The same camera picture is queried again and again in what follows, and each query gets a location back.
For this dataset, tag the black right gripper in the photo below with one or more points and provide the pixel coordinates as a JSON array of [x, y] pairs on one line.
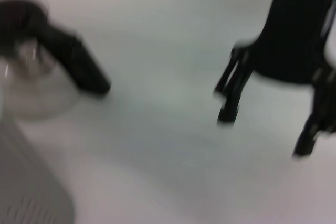
[[294, 24]]

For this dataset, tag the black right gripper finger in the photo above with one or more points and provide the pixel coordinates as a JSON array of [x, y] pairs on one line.
[[231, 95], [312, 127]]

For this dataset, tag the grey perforated storage basket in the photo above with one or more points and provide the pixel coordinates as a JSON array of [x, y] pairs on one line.
[[29, 176]]

